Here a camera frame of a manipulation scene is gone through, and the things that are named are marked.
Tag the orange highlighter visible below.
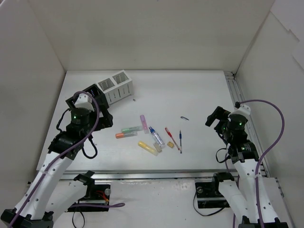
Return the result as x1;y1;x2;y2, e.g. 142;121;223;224
115;132;138;139

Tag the green highlighter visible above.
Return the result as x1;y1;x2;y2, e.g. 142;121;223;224
122;126;143;133

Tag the pink highlighter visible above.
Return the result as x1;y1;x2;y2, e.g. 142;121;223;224
140;115;149;134

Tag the yellow highlighter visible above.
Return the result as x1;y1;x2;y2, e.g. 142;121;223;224
138;141;159;156

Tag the blue cap spray bottle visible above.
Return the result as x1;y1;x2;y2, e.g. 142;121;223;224
149;127;165;148

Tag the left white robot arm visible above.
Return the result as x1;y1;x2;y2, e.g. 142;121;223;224
0;107;113;228

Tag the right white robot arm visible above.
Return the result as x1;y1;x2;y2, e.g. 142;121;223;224
205;105;288;228

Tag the black slotted container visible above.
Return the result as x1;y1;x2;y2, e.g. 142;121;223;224
66;84;109;109

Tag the white slotted container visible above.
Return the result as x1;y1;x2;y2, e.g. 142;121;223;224
96;70;134;105

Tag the blue pen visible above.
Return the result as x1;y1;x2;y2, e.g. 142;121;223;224
179;130;182;154

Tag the red pen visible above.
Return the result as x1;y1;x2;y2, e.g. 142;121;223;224
165;127;181;151

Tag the yellow eraser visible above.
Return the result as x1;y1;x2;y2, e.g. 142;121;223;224
167;142;174;148

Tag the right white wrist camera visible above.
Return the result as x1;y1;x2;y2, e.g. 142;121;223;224
233;102;251;119

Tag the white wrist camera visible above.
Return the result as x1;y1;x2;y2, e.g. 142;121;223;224
233;102;251;119
74;93;94;111

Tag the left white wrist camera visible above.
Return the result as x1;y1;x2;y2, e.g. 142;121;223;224
74;93;94;111

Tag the aluminium side rail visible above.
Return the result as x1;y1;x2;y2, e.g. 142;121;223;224
224;71;270;177

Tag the aluminium front rail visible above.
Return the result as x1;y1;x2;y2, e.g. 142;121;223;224
35;169;240;181

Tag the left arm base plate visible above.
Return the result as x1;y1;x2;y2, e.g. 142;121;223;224
67;183;111;212

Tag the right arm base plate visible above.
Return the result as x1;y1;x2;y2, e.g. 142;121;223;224
194;182;230;209

